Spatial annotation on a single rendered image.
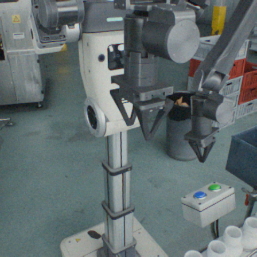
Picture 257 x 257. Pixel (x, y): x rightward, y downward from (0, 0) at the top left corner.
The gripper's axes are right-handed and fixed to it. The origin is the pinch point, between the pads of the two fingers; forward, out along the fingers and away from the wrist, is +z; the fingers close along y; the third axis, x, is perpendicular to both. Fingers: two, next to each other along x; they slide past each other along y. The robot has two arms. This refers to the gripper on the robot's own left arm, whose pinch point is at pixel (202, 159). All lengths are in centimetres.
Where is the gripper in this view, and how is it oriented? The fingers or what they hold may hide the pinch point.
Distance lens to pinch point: 84.6
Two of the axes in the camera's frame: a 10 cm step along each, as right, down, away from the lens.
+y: 7.0, -3.2, 6.4
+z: 1.1, 9.3, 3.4
